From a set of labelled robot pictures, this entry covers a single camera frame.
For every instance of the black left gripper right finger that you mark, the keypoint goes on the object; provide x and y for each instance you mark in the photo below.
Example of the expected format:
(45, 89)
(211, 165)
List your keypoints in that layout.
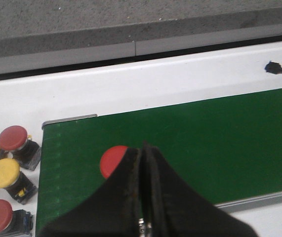
(174, 209)

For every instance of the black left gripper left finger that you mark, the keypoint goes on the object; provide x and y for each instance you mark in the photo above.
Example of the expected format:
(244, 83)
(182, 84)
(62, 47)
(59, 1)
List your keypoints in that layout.
(112, 211)

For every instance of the red mushroom push button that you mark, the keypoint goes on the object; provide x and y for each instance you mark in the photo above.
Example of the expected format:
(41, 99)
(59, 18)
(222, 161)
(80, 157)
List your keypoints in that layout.
(25, 151)
(14, 223)
(110, 160)

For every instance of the green conveyor belt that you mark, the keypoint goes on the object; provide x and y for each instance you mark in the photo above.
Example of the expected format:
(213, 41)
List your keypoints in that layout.
(251, 109)

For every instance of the yellow mushroom push button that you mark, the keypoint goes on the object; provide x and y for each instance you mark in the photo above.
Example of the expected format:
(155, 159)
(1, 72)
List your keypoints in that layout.
(15, 182)

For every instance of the grey speckled stone counter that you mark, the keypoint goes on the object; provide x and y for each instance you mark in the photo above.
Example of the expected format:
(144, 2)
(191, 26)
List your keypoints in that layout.
(40, 34)

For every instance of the silver conveyor frame rail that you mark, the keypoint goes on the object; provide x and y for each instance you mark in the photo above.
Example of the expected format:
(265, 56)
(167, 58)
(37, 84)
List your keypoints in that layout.
(254, 201)

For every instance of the black cable connector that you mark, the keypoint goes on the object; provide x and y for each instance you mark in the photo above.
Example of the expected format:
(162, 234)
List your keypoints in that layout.
(273, 68)

